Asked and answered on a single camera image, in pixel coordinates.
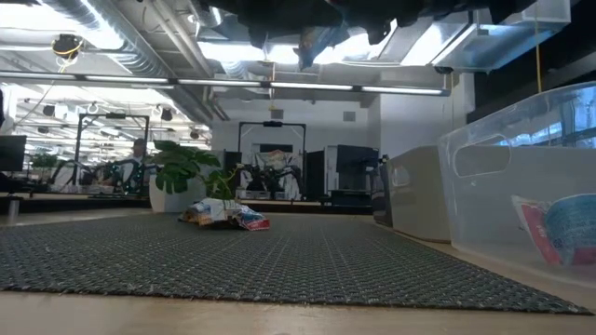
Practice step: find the clear plastic bin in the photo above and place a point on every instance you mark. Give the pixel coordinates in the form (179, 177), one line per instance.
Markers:
(489, 209)

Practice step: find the grey woven placemat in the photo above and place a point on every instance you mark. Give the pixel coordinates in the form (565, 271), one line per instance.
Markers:
(279, 260)

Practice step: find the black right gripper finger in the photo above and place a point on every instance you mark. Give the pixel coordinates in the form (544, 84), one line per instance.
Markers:
(378, 33)

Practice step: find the person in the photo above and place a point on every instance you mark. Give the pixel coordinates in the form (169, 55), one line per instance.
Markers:
(137, 158)

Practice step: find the small green background plant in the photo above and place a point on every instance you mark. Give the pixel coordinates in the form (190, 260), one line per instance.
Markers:
(44, 161)

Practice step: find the black background cabinet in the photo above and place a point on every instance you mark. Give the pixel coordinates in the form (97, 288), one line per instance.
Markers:
(356, 163)

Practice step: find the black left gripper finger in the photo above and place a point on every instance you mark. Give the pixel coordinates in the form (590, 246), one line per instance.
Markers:
(261, 39)

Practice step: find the frosted white plastic bin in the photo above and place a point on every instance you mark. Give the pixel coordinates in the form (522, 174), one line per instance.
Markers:
(419, 205)

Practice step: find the ceiling security camera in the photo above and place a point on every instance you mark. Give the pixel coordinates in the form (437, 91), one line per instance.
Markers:
(443, 70)

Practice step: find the black background station frame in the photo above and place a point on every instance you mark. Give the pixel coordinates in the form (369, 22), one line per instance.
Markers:
(273, 124)
(115, 115)

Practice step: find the silver metal duct hood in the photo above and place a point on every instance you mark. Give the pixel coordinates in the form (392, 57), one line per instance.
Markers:
(465, 46)

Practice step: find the blue granola bar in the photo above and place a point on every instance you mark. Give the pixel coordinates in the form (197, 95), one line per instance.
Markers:
(319, 46)
(575, 218)

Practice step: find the green leafy plant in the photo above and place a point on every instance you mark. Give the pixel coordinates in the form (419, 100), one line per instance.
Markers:
(181, 163)

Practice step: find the long dark background desk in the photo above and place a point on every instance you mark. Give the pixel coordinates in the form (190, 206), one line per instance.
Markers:
(70, 203)

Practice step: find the purple granola bar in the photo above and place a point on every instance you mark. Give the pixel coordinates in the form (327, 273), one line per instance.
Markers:
(209, 209)

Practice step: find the yellow black ceiling reel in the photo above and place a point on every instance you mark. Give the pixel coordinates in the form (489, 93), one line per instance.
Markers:
(67, 45)

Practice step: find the black computer monitor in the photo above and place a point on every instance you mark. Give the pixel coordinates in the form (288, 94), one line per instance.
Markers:
(11, 153)

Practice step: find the long ceiling light bar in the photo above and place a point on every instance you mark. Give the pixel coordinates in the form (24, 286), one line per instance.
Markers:
(219, 83)

